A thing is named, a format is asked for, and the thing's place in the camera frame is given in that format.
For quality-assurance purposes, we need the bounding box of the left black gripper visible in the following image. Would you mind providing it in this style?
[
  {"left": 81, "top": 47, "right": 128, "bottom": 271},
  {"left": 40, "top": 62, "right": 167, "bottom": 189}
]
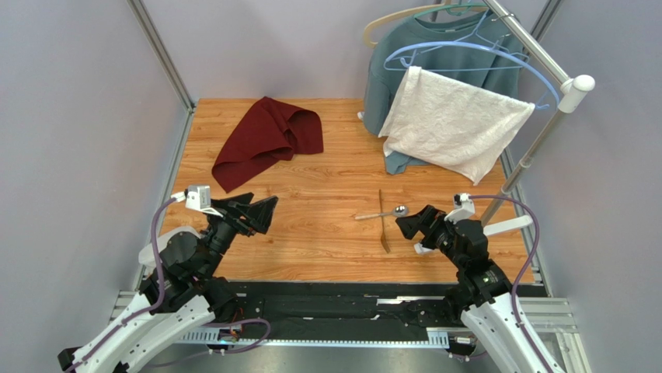
[{"left": 200, "top": 192, "right": 279, "bottom": 277}]

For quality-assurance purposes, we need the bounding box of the dark red cloth napkin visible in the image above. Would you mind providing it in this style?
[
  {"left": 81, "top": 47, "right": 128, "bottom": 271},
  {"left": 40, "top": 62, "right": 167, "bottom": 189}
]
[{"left": 211, "top": 97, "right": 324, "bottom": 193}]

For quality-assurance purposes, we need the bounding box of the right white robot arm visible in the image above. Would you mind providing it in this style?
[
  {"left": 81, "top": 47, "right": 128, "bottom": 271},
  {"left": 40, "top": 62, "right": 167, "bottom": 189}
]
[{"left": 395, "top": 205, "right": 562, "bottom": 372}]

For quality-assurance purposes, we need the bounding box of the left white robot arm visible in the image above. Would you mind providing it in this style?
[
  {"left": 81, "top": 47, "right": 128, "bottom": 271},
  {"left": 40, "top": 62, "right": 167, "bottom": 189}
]
[{"left": 57, "top": 185, "right": 279, "bottom": 372}]

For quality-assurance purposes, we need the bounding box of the white towel on hanger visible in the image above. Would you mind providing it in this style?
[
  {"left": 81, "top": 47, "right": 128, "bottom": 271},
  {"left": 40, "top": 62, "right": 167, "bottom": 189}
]
[{"left": 378, "top": 66, "right": 535, "bottom": 185}]

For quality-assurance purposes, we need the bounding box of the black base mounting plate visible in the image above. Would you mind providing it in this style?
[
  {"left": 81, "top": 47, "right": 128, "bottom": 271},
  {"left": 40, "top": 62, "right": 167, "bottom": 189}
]
[{"left": 139, "top": 281, "right": 549, "bottom": 343}]

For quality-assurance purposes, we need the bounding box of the light blue clothes hanger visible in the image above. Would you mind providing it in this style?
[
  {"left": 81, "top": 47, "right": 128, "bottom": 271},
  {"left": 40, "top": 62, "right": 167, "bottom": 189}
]
[{"left": 382, "top": 12, "right": 560, "bottom": 110}]

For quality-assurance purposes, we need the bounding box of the teal sweatshirt on hanger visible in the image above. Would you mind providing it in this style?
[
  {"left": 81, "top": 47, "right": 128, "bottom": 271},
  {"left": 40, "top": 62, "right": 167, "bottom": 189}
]
[{"left": 362, "top": 12, "right": 535, "bottom": 183}]

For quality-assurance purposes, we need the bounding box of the metal clothes rack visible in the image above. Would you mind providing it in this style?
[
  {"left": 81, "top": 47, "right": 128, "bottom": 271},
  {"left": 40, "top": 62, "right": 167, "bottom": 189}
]
[{"left": 413, "top": 0, "right": 597, "bottom": 256}]

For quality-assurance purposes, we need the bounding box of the beige wooden hanger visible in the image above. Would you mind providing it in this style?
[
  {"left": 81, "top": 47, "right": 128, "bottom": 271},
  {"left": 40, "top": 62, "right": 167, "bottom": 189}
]
[{"left": 362, "top": 1, "right": 468, "bottom": 49}]

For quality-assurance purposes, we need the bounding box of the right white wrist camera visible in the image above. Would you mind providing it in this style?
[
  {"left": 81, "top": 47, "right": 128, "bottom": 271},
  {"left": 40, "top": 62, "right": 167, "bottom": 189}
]
[{"left": 444, "top": 193, "right": 476, "bottom": 223}]

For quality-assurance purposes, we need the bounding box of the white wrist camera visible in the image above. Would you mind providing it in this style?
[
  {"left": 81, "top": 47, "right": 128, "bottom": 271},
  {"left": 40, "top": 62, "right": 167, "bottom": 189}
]
[
  {"left": 185, "top": 184, "right": 211, "bottom": 211},
  {"left": 444, "top": 193, "right": 476, "bottom": 223}
]

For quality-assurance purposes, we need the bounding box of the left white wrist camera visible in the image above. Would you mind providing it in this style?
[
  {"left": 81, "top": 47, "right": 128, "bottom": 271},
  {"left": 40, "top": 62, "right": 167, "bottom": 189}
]
[{"left": 185, "top": 184, "right": 211, "bottom": 211}]

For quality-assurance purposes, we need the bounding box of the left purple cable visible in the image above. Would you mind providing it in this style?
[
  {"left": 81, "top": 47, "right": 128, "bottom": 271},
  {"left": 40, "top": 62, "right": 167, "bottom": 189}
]
[{"left": 64, "top": 196, "right": 272, "bottom": 373}]

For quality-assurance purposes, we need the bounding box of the aluminium frame rail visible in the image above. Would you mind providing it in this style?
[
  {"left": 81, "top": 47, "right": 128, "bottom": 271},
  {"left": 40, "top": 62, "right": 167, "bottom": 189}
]
[{"left": 127, "top": 0, "right": 196, "bottom": 113}]

